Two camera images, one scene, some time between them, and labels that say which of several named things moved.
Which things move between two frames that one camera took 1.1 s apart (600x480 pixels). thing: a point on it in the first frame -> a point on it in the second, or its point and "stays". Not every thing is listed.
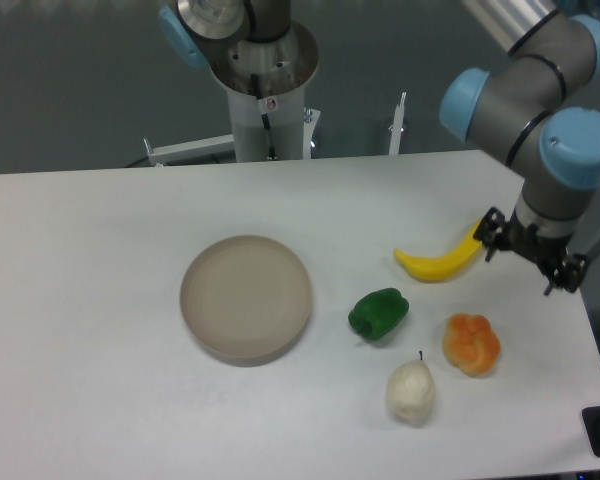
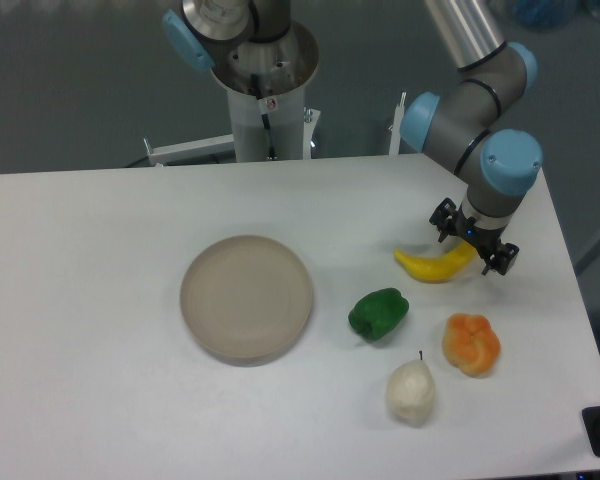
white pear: (410, 392) stays
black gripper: (568, 273) -> (484, 239)
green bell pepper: (378, 314) stays
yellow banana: (440, 267) stays
